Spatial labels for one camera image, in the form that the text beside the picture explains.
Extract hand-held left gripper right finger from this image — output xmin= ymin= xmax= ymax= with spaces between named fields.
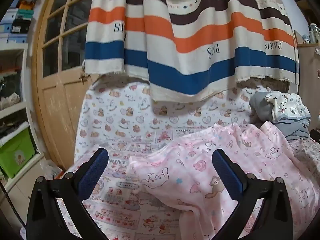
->
xmin=212 ymin=149 xmax=293 ymax=240

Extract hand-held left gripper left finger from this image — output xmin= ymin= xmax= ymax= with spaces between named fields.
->
xmin=26 ymin=148 xmax=109 ymax=240

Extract pink cartoon print pants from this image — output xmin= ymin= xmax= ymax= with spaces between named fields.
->
xmin=126 ymin=121 xmax=320 ymax=240

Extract white cartoon print garment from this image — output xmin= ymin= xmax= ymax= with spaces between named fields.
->
xmin=265 ymin=91 xmax=312 ymax=123

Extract clear plastic bag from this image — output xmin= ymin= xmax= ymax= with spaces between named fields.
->
xmin=40 ymin=160 xmax=63 ymax=178

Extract strawberry print bed sheet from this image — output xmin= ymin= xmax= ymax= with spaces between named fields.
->
xmin=20 ymin=127 xmax=320 ymax=240

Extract wooden cabinet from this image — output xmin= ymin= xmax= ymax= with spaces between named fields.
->
xmin=294 ymin=30 xmax=320 ymax=130

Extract bear and heart print sheet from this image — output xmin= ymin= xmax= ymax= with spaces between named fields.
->
xmin=74 ymin=76 xmax=265 ymax=155

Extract grey folded garment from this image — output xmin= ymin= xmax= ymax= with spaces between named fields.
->
xmin=249 ymin=92 xmax=310 ymax=140

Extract green storage box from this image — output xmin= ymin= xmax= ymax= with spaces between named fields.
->
xmin=0 ymin=130 xmax=37 ymax=179

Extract wooden door with glass panes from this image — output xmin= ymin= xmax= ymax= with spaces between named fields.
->
xmin=31 ymin=0 xmax=100 ymax=170

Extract white shelf unit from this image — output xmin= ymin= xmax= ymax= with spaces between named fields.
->
xmin=0 ymin=42 xmax=45 ymax=205

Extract glass jar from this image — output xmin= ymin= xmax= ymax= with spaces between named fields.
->
xmin=311 ymin=24 xmax=320 ymax=43

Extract striped hanging curtain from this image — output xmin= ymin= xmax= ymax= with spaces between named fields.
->
xmin=82 ymin=0 xmax=300 ymax=103

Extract stack of storage boxes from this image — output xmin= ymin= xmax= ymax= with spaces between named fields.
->
xmin=0 ymin=0 xmax=35 ymax=44

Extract black cable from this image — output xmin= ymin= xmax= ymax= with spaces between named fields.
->
xmin=0 ymin=180 xmax=25 ymax=230

